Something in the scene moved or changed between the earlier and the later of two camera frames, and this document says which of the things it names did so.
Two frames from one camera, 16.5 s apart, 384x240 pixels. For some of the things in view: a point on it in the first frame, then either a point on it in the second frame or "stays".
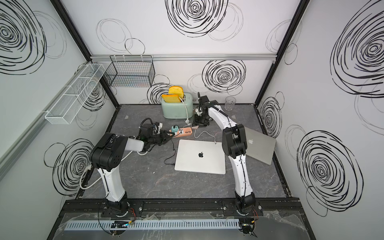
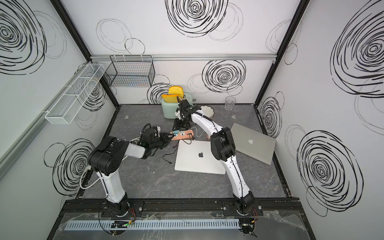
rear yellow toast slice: [176, 90] stays
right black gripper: [196, 122] to [177, 126]
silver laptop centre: [197, 156] stays
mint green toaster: [176, 110] stays
